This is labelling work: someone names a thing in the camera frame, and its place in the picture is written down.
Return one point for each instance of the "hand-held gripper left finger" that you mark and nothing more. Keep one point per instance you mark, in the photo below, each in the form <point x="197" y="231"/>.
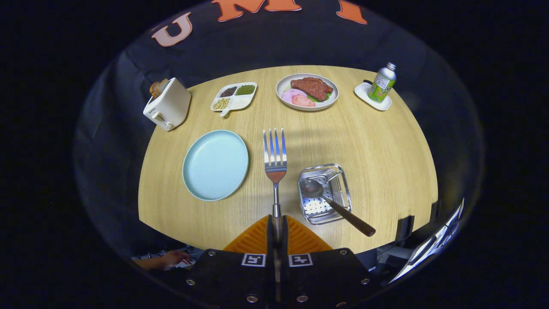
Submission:
<point x="240" y="274"/>

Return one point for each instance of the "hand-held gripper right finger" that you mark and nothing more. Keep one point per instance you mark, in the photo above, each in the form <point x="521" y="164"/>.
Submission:
<point x="317" y="274"/>

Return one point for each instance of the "perforated metal basket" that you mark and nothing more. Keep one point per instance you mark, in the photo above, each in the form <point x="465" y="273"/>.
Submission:
<point x="317" y="210"/>

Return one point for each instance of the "black table clamp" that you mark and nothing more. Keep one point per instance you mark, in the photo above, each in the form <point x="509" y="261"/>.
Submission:
<point x="404" y="228"/>

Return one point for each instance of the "light blue plate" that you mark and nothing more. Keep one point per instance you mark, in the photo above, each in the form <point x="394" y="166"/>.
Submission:
<point x="214" y="165"/>

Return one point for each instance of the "white divided bean dish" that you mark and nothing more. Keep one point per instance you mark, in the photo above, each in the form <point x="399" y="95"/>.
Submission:
<point x="241" y="102"/>

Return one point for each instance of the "round beige food plate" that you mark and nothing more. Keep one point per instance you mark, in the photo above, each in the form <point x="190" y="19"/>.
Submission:
<point x="331" y="101"/>

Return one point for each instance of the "pink ham slices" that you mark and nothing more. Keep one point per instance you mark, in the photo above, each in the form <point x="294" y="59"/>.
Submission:
<point x="298" y="98"/>

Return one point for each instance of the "white toaster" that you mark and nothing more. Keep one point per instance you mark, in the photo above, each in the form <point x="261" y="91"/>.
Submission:
<point x="171" y="107"/>

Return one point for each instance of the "brown meat steak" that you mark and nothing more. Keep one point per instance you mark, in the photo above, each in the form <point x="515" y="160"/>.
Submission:
<point x="311" y="88"/>

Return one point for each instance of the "small white tray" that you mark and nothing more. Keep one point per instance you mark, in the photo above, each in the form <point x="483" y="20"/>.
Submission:
<point x="362" y="91"/>

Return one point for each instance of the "green label metal bottle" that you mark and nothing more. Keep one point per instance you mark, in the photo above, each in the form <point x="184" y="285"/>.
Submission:
<point x="381" y="83"/>

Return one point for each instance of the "brown toast slices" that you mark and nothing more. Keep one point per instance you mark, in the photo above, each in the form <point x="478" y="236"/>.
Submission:
<point x="158" y="88"/>

